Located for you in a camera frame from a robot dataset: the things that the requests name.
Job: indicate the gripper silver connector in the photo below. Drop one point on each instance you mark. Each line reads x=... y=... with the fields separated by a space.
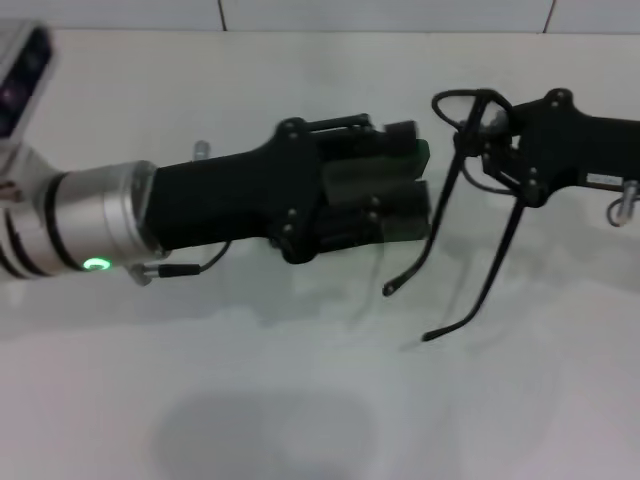
x=201 y=150
x=627 y=200

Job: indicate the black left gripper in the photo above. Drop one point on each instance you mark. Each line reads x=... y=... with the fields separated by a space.
x=235 y=200

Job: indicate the green glasses case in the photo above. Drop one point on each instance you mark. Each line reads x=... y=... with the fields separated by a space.
x=380 y=170

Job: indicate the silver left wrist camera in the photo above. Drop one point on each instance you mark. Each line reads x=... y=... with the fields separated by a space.
x=25 y=80

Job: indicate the left gripper silver connector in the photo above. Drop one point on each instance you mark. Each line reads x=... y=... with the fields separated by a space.
x=201 y=150

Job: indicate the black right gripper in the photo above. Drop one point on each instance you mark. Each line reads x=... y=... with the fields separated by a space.
x=575 y=145

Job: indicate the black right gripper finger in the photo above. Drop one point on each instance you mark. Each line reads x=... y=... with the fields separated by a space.
x=400 y=135
x=410 y=205

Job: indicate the right gripper silver connector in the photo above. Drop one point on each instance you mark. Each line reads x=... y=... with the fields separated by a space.
x=627 y=200

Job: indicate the white label sticker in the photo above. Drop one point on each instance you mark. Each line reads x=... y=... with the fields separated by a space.
x=602 y=180

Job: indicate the black glasses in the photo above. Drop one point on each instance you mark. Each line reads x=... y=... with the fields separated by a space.
x=500 y=255

